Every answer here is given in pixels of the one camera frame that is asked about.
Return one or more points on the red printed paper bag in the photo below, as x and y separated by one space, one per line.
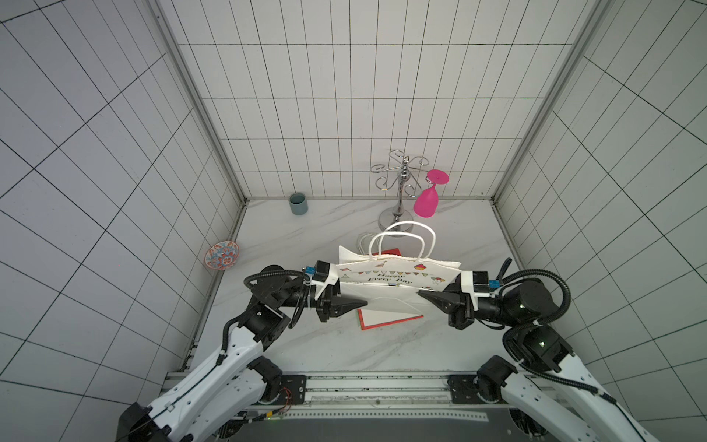
386 317

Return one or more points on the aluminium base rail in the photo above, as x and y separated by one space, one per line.
398 395

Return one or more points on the grey-green ceramic cup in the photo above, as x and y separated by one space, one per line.
298 204

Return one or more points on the chrome cup holder stand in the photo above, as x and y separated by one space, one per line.
400 176

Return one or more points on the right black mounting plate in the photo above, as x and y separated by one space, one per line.
470 389

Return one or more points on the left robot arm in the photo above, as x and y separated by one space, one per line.
238 374

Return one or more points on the black mounting plate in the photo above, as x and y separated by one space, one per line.
292 391
470 389

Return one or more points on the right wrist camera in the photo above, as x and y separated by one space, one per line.
476 285

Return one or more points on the patterned ceramic bowl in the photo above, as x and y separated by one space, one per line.
222 256

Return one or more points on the white Happy Every Day bag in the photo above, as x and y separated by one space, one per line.
435 275

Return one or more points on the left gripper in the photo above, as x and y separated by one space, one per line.
334 302

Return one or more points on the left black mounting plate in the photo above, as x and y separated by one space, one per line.
292 391

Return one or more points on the green Fresh paper bag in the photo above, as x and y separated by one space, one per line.
363 242

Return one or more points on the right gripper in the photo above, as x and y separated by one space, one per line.
461 307

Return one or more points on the pink plastic wine glass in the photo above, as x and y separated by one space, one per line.
426 204

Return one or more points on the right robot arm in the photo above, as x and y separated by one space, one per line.
542 377

